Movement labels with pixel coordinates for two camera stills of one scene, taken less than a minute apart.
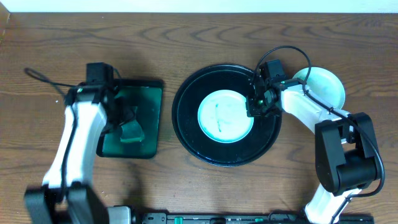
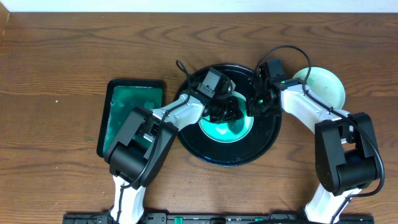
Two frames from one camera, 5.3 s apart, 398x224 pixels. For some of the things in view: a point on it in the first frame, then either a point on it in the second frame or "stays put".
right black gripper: x=252 y=109 stays put
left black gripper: x=125 y=114 → x=232 y=109
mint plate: x=324 y=82 stays put
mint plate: x=222 y=116 stays put
